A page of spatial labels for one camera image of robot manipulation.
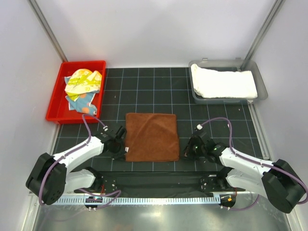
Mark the aluminium frame post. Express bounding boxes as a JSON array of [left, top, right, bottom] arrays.
[[27, 0, 68, 62], [241, 0, 285, 69]]

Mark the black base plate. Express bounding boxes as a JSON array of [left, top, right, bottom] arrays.
[[87, 171, 244, 198]]

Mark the brown towel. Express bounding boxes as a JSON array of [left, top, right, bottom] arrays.
[[125, 113, 180, 162]]

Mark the white towel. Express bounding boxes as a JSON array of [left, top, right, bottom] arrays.
[[191, 64, 257, 99]]

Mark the colourful patterned towel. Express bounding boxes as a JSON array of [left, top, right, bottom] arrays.
[[65, 92, 97, 116]]

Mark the right aluminium frame post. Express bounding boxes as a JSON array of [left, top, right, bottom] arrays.
[[241, 0, 285, 69]]

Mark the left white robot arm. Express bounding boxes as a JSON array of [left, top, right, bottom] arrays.
[[26, 126, 128, 205]]

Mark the red plastic bin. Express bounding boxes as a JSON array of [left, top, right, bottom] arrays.
[[46, 61, 106, 125]]

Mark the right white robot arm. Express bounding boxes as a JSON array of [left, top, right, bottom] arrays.
[[184, 130, 308, 214]]

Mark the yellow green patterned towel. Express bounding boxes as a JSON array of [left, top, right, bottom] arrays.
[[64, 69, 103, 101]]

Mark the slotted cable duct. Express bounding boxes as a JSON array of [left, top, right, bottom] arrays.
[[53, 195, 220, 206]]

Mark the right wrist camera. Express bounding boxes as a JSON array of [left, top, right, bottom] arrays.
[[195, 124, 206, 136]]

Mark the clear plastic container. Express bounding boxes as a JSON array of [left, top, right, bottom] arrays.
[[189, 59, 268, 104]]

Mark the left aluminium frame post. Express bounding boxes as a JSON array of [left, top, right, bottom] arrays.
[[27, 0, 68, 62]]

